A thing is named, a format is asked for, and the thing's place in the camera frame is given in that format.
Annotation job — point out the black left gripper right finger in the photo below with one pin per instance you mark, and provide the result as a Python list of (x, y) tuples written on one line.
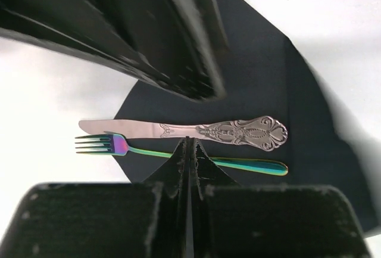
[(230, 220)]

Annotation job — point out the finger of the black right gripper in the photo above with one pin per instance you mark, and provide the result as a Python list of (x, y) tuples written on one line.
[(169, 44)]

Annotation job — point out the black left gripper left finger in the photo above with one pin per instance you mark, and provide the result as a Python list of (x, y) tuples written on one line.
[(146, 219)]

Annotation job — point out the iridescent rainbow fork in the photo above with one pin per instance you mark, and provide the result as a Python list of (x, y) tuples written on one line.
[(115, 144)]

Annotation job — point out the ornate silver knife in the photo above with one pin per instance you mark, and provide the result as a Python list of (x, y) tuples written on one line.
[(265, 132)]

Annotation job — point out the black paper napkin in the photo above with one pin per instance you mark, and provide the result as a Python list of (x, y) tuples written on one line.
[(264, 74)]

